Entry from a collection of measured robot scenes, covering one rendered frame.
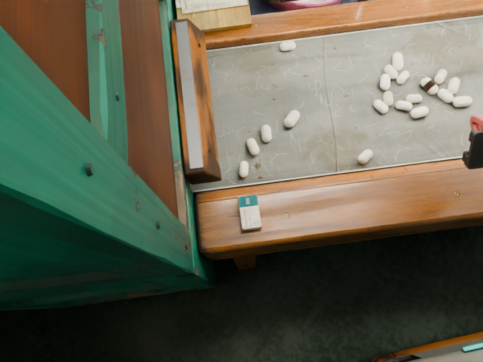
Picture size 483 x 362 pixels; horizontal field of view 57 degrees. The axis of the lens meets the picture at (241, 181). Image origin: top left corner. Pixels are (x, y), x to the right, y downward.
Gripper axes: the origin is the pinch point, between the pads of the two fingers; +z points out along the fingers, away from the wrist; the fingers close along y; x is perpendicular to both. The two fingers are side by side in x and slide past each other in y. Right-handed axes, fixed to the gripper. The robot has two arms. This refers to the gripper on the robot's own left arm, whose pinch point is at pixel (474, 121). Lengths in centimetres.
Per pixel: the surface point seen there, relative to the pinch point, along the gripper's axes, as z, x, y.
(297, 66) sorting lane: 23.0, -4.7, 26.0
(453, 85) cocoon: 14.9, 0.3, -3.3
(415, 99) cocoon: 13.7, 1.6, 4.4
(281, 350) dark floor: 24, 92, 35
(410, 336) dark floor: 24, 93, -8
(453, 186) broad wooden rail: -0.7, 12.9, 1.8
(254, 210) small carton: -2.5, 10.9, 38.6
